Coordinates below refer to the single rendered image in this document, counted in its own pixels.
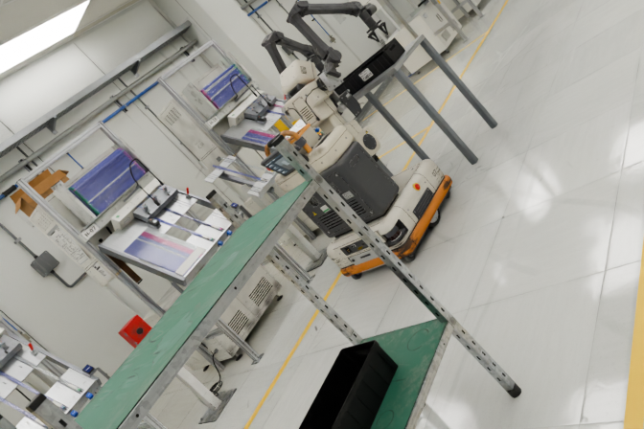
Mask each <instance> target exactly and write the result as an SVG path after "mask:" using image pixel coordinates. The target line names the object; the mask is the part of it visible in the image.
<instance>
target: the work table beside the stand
mask: <svg viewBox="0 0 644 429"><path fill-rule="evenodd" d="M420 44H421V46H422V47H423V48H424V49H425V51H426V52H427V53H428V54H429V55H430V56H431V58H432V59H433V60H434V61H435V62H436V64H437V65H438V66H439V67H440V68H441V69H442V71H443V72H444V73H445V74H446V75H447V77H448V78H449V79H450V80H451V81H452V83H453V84H454V85H455V86H456V87H457V89H458V90H459V91H460V92H461V93H462V95H463V96H464V97H465V98H466V99H467V100H468V102H469V103H470V104H471V105H472V107H473V108H474V109H475V110H476V111H477V112H478V114H479V115H480V116H481V117H482V118H483V120H484V121H485V122H486V123H487V124H488V125H489V127H490V128H491V129H493V128H495V127H496V126H497V125H498V123H497V122H496V120H495V119H494V118H493V117H492V116H491V114H490V113H489V112H488V111H487V110H486V108H485V107H484V106H483V105H482V104H481V102H480V101H479V100H478V99H477V98H476V96H475V95H474V94H473V93H472V92H471V90H470V89H469V88H468V87H467V86H466V84H465V83H464V82H463V81H462V80H461V79H460V78H459V77H458V76H457V75H456V74H455V72H454V71H453V70H452V69H451V68H450V66H449V65H448V64H447V63H446V61H445V60H444V59H443V58H442V57H441V56H440V54H439V53H438V52H437V51H436V50H435V48H434V47H433V46H432V45H431V44H430V42H429V41H428V40H427V39H426V37H425V36H424V35H423V34H421V35H420V36H419V37H417V38H416V39H415V40H413V41H412V42H411V43H410V44H408V45H407V46H406V47H404V49H405V52H404V53H403V54H402V56H401V57H400V58H399V59H398V60H397V62H396V63H395V64H394V65H392V66H391V67H390V68H388V69H387V70H386V71H384V72H383V73H382V74H380V75H379V76H378V77H376V78H375V79H373V80H372V81H371V82H369V83H368V84H367V85H365V86H364V87H363V88H361V89H360V90H359V91H357V92H356V93H355V94H354V95H353V97H354V98H355V99H356V100H357V101H358V100H359V99H360V98H362V97H363V96H365V97H366V98H367V99H368V101H369V102H370V103H371V104H372V105H373V106H375V108H376V109H377V110H378V112H379V113H380V114H381V115H382V116H383V118H384V119H385V120H386V121H387V122H388V123H390V124H391V126H392V127H393V128H394V129H395V130H396V131H397V132H398V133H399V135H400V136H401V137H402V138H403V139H404V140H405V141H406V143H407V144H408V145H409V146H410V147H411V148H412V149H413V150H414V152H415V153H416V154H417V155H418V156H419V157H420V158H421V159H422V161H423V160H424V159H430V158H429V157H428V156H427V155H426V154H425V152H424V151H423V150H422V149H421V148H420V147H419V146H418V145H417V143H416V142H415V141H414V140H413V139H412V138H411V137H410V135H409V134H408V133H407V132H406V131H405V130H404V129H403V127H402V126H401V125H400V124H399V123H398V122H397V121H396V119H395V118H394V117H393V116H392V115H391V114H390V113H389V112H388V110H387V109H386V108H385V107H384V106H383V105H382V104H381V103H380V101H379V100H378V99H377V98H376V97H375V96H374V94H373V93H372V92H371V90H373V89H374V88H375V87H377V86H378V85H379V84H381V83H382V82H383V81H385V80H386V79H388V78H389V77H391V76H392V75H394V76H395V77H396V78H397V80H398V81H399V82H400V83H401V84H402V85H403V87H404V88H405V89H406V90H407V91H408V92H409V94H410V95H411V96H412V97H413V98H414V99H415V100H416V102H417V103H418V104H419V105H420V106H421V107H422V108H423V110H424V111H425V112H426V113H427V114H428V116H429V117H430V118H431V119H432V120H433V121H434V122H435V123H436V124H437V125H438V126H439V127H440V128H441V130H442V131H443V132H444V133H445V134H446V135H447V136H448V138H449V139H450V140H451V141H452V142H453V143H454V145H455V146H456V147H457V148H458V149H459V150H460V152H461V153H462V154H463V155H464V156H465V157H466V158H467V160H468V161H469V162H470V163H471V164H472V165H473V164H475V163H477V161H478V158H477V157H476V156H475V155H474V154H473V152H472V151H471V150H470V149H469V148H468V147H467V145H466V144H465V143H464V142H463V141H462V140H461V138H460V137H459V136H458V135H457V134H456V133H455V131H454V130H453V129H452V128H451V127H450V126H449V124H448V123H447V122H446V121H445V120H444V119H443V117H442V116H441V115H440V114H439V113H438V112H437V110H436V109H435V108H434V107H433V106H432V105H431V103H430V102H429V101H428V100H427V99H426V98H425V96H424V95H423V94H422V93H421V92H420V91H419V89H418V88H417V87H416V86H415V85H414V84H413V82H412V81H411V80H410V79H409V78H408V77H407V76H406V74H405V73H404V72H403V71H402V70H401V67H402V65H403V64H404V63H405V62H406V60H407V59H408V58H409V57H410V55H411V54H412V53H413V52H414V51H415V49H416V48H417V47H418V46H419V45H420ZM377 163H378V164H379V165H380V166H381V167H382V168H383V169H384V171H385V172H386V173H387V174H388V175H389V176H390V177H392V176H394V175H393V173H392V172H391V171H390V170H389V169H388V168H387V167H386V166H385V165H384V164H383V162H382V161H381V160H378V161H377Z"/></svg>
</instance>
